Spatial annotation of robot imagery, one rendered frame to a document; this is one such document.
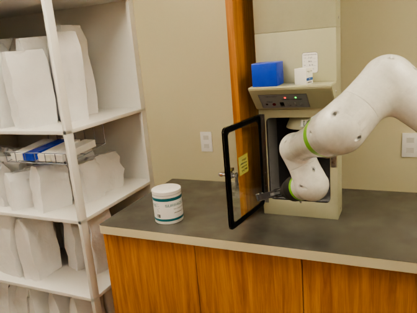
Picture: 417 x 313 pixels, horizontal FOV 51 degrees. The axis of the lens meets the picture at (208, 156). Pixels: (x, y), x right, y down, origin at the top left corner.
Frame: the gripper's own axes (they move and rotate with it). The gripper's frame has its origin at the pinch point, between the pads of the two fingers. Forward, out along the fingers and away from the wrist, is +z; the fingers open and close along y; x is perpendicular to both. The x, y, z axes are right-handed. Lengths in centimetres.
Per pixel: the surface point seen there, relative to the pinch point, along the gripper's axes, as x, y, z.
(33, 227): -13, 104, 89
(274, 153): -17.3, -10.6, 12.7
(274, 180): -5.6, -8.7, 15.9
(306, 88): -34.7, -13.4, -24.2
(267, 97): -37.0, -3.2, -10.7
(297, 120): -27.0, -16.9, -4.1
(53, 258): 6, 98, 102
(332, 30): -54, -28, -28
